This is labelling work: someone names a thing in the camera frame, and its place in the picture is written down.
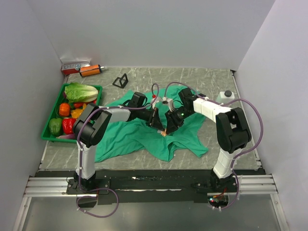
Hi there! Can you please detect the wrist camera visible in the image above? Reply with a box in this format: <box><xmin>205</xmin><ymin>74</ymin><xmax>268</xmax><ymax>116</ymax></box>
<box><xmin>151</xmin><ymin>94</ymin><xmax>157</xmax><ymax>109</ymax></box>
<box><xmin>162</xmin><ymin>97</ymin><xmax>175</xmax><ymax>112</ymax></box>

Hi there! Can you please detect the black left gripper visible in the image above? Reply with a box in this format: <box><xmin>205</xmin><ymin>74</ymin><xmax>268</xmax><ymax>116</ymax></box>
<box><xmin>137</xmin><ymin>107</ymin><xmax>165</xmax><ymax>131</ymax></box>

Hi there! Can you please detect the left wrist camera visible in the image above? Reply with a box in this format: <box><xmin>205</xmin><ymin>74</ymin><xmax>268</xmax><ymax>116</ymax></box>
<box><xmin>151</xmin><ymin>94</ymin><xmax>157</xmax><ymax>109</ymax></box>

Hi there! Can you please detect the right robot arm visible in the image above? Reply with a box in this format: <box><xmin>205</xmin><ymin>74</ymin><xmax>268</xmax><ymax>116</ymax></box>
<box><xmin>163</xmin><ymin>88</ymin><xmax>252</xmax><ymax>192</ymax></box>

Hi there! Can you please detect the red chili toy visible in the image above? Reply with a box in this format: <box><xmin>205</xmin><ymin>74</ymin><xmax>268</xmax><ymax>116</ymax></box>
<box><xmin>73</xmin><ymin>102</ymin><xmax>84</xmax><ymax>109</ymax></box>

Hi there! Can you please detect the gold brooch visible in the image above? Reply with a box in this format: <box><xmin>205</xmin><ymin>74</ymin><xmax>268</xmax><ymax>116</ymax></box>
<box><xmin>161</xmin><ymin>130</ymin><xmax>167</xmax><ymax>137</ymax></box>

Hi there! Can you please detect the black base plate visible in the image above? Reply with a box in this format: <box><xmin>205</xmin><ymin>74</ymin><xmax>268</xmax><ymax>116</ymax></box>
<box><xmin>66</xmin><ymin>169</ymin><xmax>265</xmax><ymax>209</ymax></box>

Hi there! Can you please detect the red pepper toy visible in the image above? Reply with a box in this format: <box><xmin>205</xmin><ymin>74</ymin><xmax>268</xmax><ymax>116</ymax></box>
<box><xmin>62</xmin><ymin>118</ymin><xmax>76</xmax><ymax>135</ymax></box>

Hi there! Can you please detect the white bottle grey cap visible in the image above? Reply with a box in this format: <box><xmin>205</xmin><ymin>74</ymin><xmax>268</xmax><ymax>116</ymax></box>
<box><xmin>216</xmin><ymin>90</ymin><xmax>235</xmax><ymax>104</ymax></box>

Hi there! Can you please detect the green plastic tray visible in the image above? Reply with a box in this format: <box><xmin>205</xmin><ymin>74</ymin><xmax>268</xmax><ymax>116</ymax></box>
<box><xmin>41</xmin><ymin>83</ymin><xmax>103</xmax><ymax>143</ymax></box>

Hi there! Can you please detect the black wire stand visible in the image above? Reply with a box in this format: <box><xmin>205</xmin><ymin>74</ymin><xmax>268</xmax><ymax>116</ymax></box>
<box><xmin>112</xmin><ymin>73</ymin><xmax>128</xmax><ymax>89</ymax></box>

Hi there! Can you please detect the purple eggplant toy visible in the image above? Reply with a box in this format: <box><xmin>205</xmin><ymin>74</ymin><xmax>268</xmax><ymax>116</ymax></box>
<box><xmin>56</xmin><ymin>133</ymin><xmax>75</xmax><ymax>140</ymax></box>

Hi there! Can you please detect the orange cylindrical tool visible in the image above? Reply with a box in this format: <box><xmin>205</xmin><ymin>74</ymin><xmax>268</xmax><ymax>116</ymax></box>
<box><xmin>79</xmin><ymin>64</ymin><xmax>105</xmax><ymax>77</ymax></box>

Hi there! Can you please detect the yellow pepper toy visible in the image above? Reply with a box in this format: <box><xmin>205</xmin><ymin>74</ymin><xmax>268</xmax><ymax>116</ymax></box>
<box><xmin>71</xmin><ymin>103</ymin><xmax>87</xmax><ymax>119</ymax></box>

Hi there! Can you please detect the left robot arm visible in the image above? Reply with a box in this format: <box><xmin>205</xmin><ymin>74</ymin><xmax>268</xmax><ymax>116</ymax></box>
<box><xmin>73</xmin><ymin>92</ymin><xmax>163</xmax><ymax>193</ymax></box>

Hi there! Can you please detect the red white box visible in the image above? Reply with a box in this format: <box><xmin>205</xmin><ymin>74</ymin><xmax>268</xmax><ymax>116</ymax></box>
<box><xmin>61</xmin><ymin>62</ymin><xmax>90</xmax><ymax>75</ymax></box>

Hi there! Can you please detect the orange pepper toy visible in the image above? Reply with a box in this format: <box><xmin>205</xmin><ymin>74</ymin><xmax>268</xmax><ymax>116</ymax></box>
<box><xmin>59</xmin><ymin>103</ymin><xmax>70</xmax><ymax>117</ymax></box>

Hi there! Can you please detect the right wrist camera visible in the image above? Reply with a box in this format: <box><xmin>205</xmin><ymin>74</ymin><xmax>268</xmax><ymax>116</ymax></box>
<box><xmin>162</xmin><ymin>97</ymin><xmax>175</xmax><ymax>112</ymax></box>

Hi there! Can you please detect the green garment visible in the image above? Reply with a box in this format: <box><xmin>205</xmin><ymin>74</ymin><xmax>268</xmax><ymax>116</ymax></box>
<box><xmin>94</xmin><ymin>86</ymin><xmax>209</xmax><ymax>163</ymax></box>

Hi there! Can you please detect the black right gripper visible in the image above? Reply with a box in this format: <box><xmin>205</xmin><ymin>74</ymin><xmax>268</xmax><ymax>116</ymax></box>
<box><xmin>165</xmin><ymin>106</ymin><xmax>194</xmax><ymax>135</ymax></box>

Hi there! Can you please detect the green lettuce toy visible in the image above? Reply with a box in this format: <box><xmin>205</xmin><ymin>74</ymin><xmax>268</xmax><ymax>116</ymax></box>
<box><xmin>64</xmin><ymin>83</ymin><xmax>99</xmax><ymax>103</ymax></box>

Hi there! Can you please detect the green pepper toy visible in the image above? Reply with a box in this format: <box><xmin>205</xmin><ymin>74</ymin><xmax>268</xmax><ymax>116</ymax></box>
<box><xmin>49</xmin><ymin>118</ymin><xmax>63</xmax><ymax>137</ymax></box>

